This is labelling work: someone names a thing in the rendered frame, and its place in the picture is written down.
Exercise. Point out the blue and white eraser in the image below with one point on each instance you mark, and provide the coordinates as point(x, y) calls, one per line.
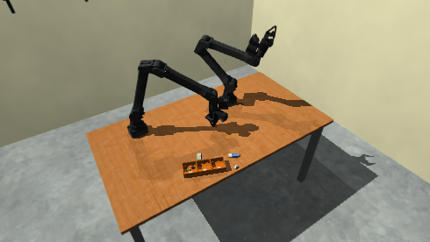
point(233, 155)

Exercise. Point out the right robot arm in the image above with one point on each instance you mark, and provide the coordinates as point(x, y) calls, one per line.
point(158, 69)

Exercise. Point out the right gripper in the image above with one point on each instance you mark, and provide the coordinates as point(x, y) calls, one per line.
point(211, 120)

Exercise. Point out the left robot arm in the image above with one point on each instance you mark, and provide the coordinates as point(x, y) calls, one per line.
point(252, 56)

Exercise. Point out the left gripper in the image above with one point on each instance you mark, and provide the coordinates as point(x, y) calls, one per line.
point(266, 40)

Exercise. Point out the orange two-compartment bin tray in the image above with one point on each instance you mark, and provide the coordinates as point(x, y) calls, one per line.
point(202, 167)

